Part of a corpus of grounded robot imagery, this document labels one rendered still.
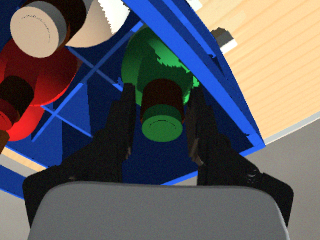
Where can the red bottle with pink label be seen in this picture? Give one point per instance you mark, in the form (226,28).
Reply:
(24,127)
(26,79)

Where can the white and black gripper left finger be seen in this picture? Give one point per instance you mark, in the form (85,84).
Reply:
(99,161)

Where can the blue plastic crate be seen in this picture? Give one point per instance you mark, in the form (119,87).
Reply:
(151,162)

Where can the green bottle with pale green label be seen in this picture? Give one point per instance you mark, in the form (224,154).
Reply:
(160,80)

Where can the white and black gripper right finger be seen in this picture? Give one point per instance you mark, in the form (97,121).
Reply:
(224,166)

